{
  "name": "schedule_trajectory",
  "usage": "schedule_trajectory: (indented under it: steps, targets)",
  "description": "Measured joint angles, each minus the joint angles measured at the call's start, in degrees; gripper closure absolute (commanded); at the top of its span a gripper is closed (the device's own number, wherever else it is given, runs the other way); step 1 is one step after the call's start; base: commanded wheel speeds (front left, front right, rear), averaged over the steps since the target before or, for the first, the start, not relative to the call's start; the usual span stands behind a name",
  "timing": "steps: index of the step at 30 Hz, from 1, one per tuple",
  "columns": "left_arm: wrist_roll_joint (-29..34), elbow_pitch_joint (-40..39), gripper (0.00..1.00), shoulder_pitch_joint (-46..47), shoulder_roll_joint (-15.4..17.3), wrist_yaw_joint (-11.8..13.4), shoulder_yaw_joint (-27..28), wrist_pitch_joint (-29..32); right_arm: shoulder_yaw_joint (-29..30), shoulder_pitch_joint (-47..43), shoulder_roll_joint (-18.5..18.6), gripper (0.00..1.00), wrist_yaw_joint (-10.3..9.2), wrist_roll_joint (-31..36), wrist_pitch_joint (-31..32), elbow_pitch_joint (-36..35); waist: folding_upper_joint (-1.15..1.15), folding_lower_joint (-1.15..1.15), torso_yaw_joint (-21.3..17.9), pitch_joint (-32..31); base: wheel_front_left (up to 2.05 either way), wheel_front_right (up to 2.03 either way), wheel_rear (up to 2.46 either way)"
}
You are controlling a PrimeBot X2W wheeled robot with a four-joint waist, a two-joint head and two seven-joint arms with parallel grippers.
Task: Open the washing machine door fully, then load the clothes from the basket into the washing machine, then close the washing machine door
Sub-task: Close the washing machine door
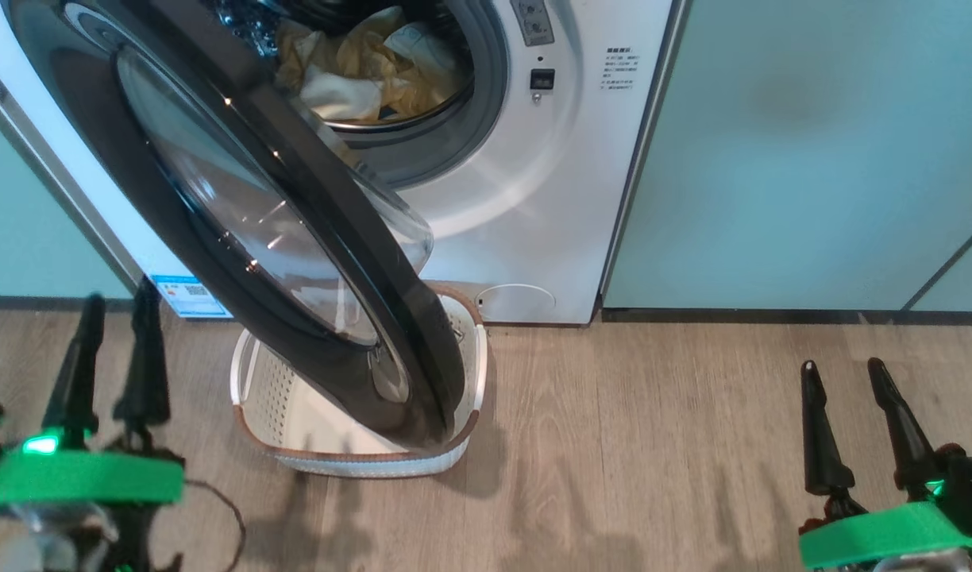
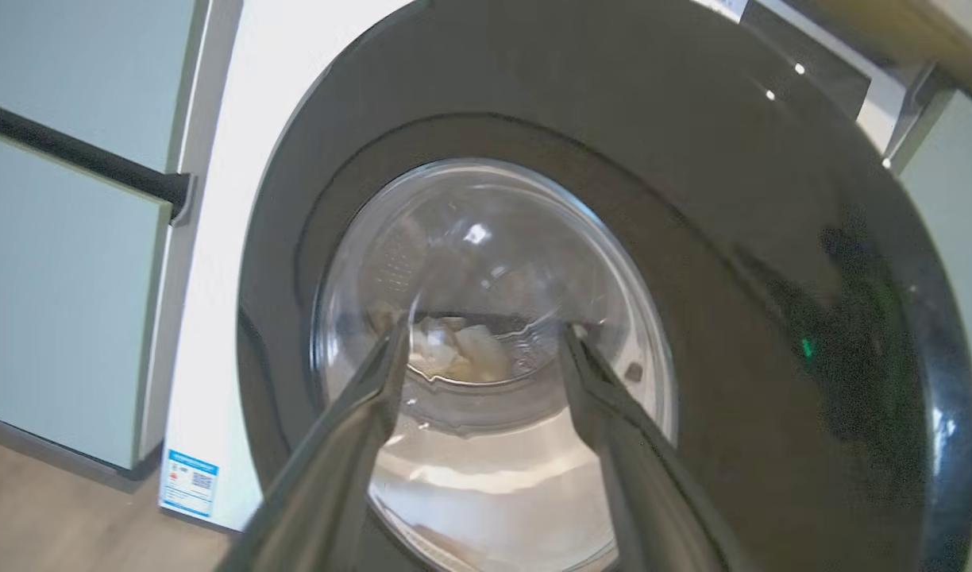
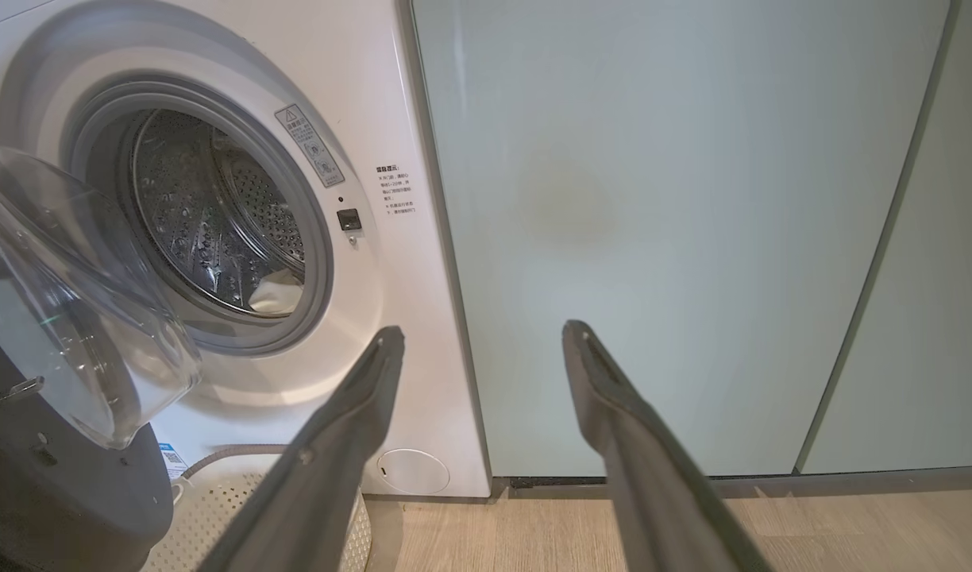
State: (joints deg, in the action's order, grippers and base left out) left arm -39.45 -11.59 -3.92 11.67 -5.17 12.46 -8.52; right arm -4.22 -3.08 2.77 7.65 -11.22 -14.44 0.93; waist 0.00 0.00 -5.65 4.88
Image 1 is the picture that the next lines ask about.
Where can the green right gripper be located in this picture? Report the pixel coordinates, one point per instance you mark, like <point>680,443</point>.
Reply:
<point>883,536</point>

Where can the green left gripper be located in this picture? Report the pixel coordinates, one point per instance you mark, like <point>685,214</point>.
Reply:
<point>97,477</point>

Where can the dark round washer door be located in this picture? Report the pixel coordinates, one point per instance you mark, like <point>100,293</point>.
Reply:
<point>311,199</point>

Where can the white perforated laundry basket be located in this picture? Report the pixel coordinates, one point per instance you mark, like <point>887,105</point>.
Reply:
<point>295,413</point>

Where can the pale yellow baby clothes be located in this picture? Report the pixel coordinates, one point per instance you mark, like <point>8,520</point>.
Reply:
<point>244,28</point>

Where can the white front-load washing machine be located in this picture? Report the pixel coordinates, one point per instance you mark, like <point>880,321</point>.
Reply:
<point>534,199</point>

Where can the grey rubber door seal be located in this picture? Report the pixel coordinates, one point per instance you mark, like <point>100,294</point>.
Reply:
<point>486,95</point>

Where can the black door lock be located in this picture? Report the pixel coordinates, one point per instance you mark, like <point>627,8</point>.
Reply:
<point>542,79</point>

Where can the grey door hinge plate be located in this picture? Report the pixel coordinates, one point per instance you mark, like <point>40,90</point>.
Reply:
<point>532,20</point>

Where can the blue white energy label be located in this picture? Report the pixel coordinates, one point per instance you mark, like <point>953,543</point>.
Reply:
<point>196,298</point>

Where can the pale teal cabinet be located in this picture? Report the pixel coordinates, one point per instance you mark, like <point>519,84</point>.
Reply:
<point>772,159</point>
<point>33,238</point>

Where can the round filter cover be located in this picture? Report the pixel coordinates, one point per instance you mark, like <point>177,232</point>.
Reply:
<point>518,303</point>

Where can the printed warning text label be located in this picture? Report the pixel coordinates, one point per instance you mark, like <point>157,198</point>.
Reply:
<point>619,67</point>

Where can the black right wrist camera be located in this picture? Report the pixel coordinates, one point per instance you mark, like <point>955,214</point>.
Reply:
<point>970,485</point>

